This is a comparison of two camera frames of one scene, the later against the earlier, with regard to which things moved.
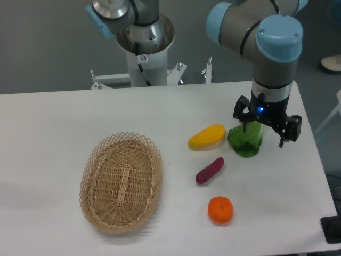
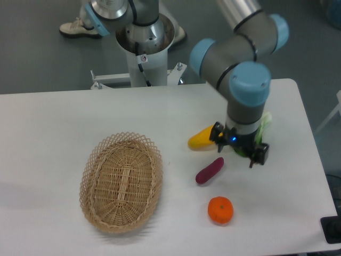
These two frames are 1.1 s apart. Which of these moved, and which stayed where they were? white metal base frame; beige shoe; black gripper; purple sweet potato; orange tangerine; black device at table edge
Moved: beige shoe; black gripper
Stayed: purple sweet potato; white metal base frame; black device at table edge; orange tangerine
